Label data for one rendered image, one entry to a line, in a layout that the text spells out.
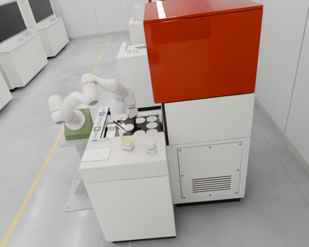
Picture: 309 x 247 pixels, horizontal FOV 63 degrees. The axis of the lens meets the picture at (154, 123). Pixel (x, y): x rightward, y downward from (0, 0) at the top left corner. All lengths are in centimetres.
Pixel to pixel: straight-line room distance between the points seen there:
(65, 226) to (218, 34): 226
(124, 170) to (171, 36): 97
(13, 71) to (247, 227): 556
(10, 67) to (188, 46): 519
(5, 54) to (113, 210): 491
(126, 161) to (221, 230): 119
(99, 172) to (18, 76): 489
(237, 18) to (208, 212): 177
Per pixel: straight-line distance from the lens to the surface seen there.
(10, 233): 314
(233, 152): 227
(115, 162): 183
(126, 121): 238
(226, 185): 254
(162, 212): 216
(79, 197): 305
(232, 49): 182
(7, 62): 648
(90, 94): 179
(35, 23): 834
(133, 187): 194
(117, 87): 185
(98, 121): 236
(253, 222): 266
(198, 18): 172
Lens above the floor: 212
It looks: 33 degrees down
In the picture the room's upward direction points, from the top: 8 degrees counter-clockwise
